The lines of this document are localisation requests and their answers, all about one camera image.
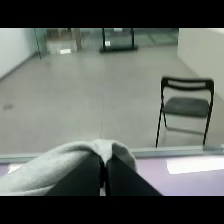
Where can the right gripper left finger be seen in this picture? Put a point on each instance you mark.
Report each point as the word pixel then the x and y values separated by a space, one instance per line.
pixel 83 180

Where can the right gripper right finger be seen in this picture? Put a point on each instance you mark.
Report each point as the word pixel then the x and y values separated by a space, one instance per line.
pixel 126 181

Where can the light grey garment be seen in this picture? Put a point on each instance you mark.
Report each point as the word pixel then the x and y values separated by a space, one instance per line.
pixel 50 166

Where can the black folding chair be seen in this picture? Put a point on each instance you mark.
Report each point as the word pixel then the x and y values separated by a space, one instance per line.
pixel 186 106

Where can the black metal stand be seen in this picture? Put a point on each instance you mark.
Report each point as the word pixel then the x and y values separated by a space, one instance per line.
pixel 118 49

